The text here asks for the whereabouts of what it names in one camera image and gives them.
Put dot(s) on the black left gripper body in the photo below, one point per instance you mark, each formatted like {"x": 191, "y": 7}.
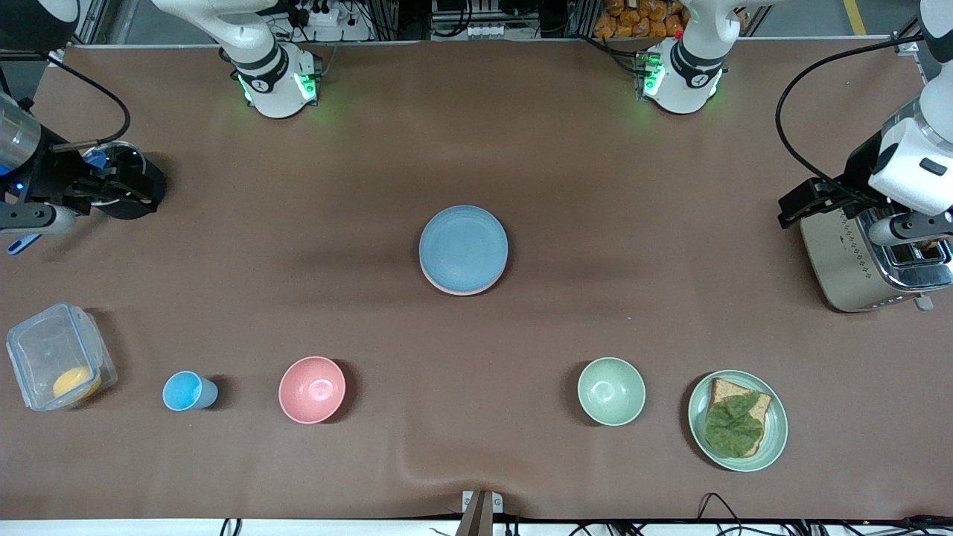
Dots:
{"x": 853, "y": 173}

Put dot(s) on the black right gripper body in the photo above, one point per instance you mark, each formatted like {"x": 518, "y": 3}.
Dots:
{"x": 51, "y": 173}

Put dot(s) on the blue plate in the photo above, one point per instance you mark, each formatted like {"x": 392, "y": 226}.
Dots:
{"x": 463, "y": 248}

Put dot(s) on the pink plate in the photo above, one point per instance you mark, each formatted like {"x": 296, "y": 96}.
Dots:
{"x": 463, "y": 293}

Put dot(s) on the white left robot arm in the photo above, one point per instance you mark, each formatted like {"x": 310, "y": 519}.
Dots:
{"x": 689, "y": 78}

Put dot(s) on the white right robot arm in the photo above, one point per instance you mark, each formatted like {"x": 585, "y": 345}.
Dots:
{"x": 272, "y": 82}

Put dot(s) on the small blue object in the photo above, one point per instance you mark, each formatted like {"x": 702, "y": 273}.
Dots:
{"x": 95, "y": 158}

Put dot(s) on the beige and chrome toaster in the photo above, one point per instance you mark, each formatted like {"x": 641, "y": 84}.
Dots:
{"x": 841, "y": 260}

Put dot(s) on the clear plastic container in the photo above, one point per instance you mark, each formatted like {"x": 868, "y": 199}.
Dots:
{"x": 45, "y": 346}

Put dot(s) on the yellow round food piece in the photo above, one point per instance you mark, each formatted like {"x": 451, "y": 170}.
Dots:
{"x": 76, "y": 384}

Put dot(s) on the bread slice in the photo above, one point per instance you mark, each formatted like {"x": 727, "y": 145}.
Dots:
{"x": 759, "y": 406}

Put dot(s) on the blue cup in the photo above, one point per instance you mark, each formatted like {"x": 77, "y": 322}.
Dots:
{"x": 186, "y": 391}

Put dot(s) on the green lettuce leaf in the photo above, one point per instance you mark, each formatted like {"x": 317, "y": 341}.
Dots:
{"x": 733, "y": 428}

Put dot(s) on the green plate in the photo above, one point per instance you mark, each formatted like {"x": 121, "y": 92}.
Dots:
{"x": 774, "y": 439}

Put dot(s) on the bag of orange fruit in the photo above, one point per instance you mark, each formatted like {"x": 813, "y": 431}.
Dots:
{"x": 633, "y": 18}

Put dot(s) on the green bowl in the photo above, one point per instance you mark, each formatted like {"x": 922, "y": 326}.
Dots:
{"x": 611, "y": 391}

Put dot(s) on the white power strip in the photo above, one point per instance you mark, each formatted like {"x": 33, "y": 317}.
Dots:
{"x": 324, "y": 15}

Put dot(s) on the pink bowl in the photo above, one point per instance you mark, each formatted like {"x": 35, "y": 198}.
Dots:
{"x": 312, "y": 390}

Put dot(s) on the brown table cover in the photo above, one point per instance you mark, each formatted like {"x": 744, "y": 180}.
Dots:
{"x": 476, "y": 134}

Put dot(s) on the aluminium frame profile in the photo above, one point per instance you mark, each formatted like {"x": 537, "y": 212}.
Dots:
{"x": 108, "y": 18}
{"x": 908, "y": 41}

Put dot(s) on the grey metal bracket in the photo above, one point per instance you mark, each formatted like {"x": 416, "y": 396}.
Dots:
{"x": 480, "y": 510}

